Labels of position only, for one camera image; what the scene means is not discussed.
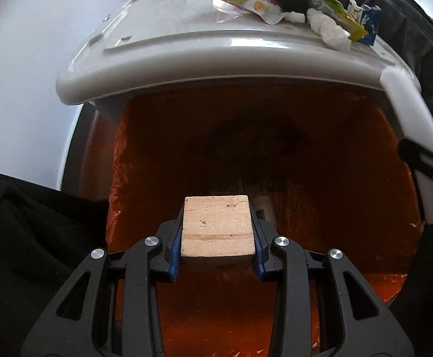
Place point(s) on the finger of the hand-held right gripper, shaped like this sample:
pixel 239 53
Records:
pixel 425 160

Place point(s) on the wooden block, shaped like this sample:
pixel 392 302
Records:
pixel 216 227

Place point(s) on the blue and white carton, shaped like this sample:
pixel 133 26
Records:
pixel 369 20

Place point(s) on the grey plastic bin lid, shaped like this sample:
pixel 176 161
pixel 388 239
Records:
pixel 201 55

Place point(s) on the black cloth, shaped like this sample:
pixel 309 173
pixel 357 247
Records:
pixel 34 249

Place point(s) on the green and yellow wrapper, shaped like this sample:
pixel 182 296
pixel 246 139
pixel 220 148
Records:
pixel 328 7

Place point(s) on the white tissue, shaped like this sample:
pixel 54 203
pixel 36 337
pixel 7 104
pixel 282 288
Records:
pixel 330 29

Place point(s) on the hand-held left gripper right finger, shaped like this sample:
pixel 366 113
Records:
pixel 259 264

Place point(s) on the dark grey cloth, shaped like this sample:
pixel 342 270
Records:
pixel 406 22

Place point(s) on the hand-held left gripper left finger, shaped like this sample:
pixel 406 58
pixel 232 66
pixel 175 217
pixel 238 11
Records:
pixel 173 264

